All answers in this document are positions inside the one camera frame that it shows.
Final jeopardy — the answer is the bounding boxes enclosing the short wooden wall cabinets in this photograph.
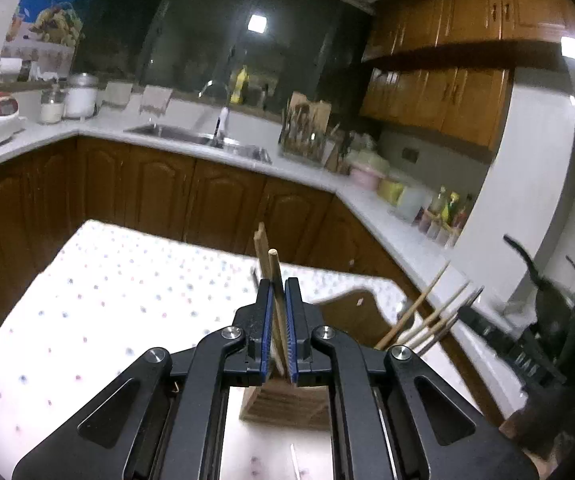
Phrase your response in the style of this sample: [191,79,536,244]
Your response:
[360,67,513,151]

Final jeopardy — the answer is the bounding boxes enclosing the chrome faucet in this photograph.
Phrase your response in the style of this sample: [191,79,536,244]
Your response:
[198,80,231,138]

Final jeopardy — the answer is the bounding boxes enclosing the yellow container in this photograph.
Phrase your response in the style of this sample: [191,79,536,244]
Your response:
[377,176,405,206]

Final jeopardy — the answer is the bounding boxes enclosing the dark wooden base cabinets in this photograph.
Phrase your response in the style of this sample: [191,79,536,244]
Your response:
[0,135,503,426]

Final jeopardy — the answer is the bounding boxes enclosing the dark window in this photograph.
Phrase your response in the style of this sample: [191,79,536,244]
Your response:
[75,0,373,111]

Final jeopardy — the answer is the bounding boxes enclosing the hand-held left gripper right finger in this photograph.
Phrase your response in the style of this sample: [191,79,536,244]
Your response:
[282,278,539,480]

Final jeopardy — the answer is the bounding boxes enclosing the white pot with metal lid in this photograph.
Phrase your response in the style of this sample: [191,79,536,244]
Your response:
[64,73,101,120]

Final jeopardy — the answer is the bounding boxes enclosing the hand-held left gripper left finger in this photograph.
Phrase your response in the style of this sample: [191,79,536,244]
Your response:
[12,279,274,480]

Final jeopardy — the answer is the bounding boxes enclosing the clear plastic container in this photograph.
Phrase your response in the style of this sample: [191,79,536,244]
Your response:
[395,185,433,223]

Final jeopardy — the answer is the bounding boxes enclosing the person's right hand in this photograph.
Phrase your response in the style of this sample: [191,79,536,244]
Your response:
[500,400,558,466]

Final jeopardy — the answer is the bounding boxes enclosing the tall wooden wall cabinets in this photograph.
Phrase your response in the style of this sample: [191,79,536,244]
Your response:
[362,0,575,63]

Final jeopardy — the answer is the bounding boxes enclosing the wooden chopstick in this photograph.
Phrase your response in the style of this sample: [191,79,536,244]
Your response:
[254,222,271,283]
[410,287,485,353]
[268,249,291,378]
[400,282,469,346]
[375,261,451,351]

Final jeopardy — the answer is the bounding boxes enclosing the metal dish rack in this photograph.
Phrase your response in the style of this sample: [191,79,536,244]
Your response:
[280,105,328,163]

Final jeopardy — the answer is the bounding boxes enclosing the wall poster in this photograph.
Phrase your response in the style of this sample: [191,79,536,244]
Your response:
[2,0,113,63]

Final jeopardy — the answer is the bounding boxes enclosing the pink basin with green lid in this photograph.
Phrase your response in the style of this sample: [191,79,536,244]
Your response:
[347,147,388,191]

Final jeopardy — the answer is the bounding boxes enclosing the polka dot tablecloth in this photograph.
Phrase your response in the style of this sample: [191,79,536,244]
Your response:
[0,219,408,480]

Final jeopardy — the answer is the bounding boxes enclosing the sauce bottle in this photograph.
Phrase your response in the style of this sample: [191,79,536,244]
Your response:
[442,192,461,226]
[455,194,474,231]
[427,186,447,216]

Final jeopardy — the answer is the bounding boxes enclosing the yellow bottle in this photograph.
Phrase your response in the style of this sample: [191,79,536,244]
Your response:
[230,65,250,106]

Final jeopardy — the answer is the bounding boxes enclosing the stainless steel sink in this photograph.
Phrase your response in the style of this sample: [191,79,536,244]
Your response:
[124,122,273,165]

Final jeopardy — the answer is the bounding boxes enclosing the light wooden chopstick holder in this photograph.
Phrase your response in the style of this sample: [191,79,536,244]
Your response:
[239,382,331,431]

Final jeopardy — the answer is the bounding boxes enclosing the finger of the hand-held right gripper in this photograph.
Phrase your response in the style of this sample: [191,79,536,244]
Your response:
[457,305,524,361]
[503,234,543,288]

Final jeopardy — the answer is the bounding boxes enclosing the wooden cutting board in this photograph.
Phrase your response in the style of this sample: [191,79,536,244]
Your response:
[287,91,332,136]

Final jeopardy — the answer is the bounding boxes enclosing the glass jar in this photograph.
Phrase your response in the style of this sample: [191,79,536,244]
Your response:
[40,85,66,125]

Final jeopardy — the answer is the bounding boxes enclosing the dark wooden utensil holder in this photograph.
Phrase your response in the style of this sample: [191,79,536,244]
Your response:
[312,286,403,353]

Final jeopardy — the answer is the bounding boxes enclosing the beige dish cloth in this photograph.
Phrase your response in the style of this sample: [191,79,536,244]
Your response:
[104,80,133,107]
[140,85,173,113]

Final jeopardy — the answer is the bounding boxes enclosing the wooden knife block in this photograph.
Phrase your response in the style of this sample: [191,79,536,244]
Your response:
[325,122,353,173]

